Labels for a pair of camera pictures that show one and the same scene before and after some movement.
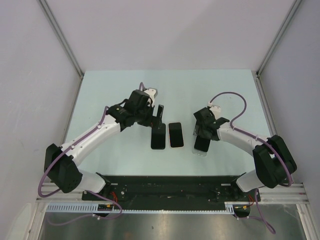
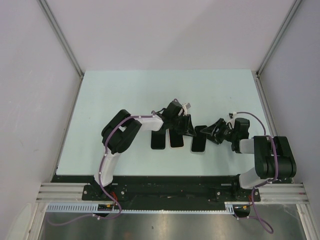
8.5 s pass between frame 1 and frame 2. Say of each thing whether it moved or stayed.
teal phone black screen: stayed
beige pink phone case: stayed
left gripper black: moved
